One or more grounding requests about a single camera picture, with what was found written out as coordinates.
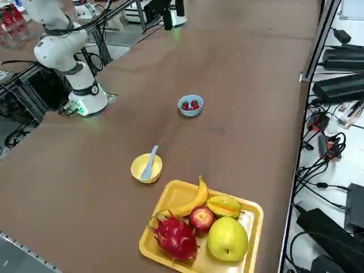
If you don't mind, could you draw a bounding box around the long black power supply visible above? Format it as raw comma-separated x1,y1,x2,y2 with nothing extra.
322,44,364,72
312,72,364,104

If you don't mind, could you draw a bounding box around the black box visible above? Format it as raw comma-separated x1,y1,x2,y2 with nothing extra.
344,183,364,233

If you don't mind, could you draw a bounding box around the yellow banana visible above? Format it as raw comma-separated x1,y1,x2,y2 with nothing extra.
160,175,209,217

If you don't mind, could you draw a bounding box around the small black power adapter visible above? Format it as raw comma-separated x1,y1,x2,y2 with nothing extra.
332,28,352,44

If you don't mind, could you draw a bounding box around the pale blue plastic spoon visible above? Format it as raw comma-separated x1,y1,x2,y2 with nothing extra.
140,145,159,180

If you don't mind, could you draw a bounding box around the red apple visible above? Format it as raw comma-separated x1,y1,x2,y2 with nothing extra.
188,206,216,234

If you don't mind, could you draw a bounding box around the orange and black device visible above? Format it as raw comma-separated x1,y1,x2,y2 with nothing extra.
317,133,347,162

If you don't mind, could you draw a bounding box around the black metal rack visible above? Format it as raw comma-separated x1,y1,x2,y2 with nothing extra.
0,59,73,129

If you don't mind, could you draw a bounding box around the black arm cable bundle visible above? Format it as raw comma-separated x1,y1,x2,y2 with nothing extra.
65,0,137,34

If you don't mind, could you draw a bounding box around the yellow star fruit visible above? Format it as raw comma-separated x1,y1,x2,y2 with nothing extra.
206,195,242,219

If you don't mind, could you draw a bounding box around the aluminium frame post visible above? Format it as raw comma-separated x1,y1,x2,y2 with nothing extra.
300,0,342,83

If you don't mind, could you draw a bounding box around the large yellow-green apple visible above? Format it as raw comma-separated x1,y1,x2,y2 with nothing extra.
206,216,249,262

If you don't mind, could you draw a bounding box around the large black power adapter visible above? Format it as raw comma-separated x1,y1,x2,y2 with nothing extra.
295,208,364,273

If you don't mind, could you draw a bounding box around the red and black device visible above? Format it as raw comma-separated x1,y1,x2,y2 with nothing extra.
308,111,330,132

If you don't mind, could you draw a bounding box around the small circuit board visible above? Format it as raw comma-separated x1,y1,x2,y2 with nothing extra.
337,101,364,130

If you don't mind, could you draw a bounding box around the clear acrylic shelf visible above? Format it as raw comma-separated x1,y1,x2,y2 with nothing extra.
0,5,34,51

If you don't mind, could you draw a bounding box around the pink dragon fruit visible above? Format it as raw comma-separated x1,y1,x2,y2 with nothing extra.
147,209,200,264

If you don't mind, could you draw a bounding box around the aluminium rail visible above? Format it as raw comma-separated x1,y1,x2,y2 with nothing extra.
0,230,62,273

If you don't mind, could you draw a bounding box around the yellow plastic tray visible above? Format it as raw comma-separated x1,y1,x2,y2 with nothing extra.
138,179,264,273

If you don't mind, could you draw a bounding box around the light blue bowl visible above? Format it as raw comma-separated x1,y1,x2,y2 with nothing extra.
177,94,205,117

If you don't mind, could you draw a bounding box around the white appliance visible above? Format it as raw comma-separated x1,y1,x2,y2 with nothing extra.
124,2,147,23

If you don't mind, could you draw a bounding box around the yellow bowl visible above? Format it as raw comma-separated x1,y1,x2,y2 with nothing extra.
130,153,163,184

